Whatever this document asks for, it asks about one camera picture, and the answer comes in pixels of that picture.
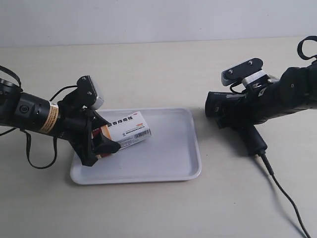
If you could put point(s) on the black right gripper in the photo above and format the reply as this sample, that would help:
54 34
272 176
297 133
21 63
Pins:
261 104

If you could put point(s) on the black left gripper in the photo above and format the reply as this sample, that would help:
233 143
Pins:
76 123

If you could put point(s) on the black handheld barcode scanner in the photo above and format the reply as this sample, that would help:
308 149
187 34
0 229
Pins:
246 130

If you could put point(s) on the white red medicine box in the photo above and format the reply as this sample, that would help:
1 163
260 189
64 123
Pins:
126 131

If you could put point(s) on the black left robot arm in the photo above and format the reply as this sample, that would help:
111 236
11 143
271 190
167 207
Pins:
28 112

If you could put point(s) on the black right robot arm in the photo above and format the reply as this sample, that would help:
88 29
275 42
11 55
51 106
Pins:
299 88

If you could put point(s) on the white plastic tray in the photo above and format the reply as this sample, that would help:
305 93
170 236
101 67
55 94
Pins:
171 153

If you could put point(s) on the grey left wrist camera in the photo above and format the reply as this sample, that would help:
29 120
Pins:
89 92

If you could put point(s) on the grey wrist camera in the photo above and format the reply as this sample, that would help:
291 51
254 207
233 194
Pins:
89 92
245 73

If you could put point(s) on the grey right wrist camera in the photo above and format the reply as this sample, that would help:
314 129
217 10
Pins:
245 73

